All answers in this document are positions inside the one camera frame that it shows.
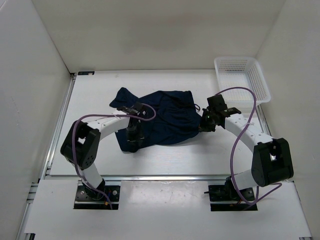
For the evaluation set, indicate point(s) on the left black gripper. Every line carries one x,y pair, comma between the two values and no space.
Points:
138,137

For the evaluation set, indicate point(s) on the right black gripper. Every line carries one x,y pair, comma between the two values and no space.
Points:
202,126

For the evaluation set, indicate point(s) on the navy blue shorts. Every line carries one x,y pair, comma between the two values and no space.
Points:
176,118

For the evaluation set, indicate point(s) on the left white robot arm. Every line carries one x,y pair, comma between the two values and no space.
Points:
80,146

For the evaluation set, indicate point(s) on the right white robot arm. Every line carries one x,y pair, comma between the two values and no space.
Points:
271,157

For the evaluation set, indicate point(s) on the small dark label sticker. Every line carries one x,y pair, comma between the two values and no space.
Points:
86,73

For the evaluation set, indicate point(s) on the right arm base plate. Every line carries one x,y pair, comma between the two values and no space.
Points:
223,200

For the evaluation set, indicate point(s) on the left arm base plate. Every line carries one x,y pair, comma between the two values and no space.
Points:
88,199

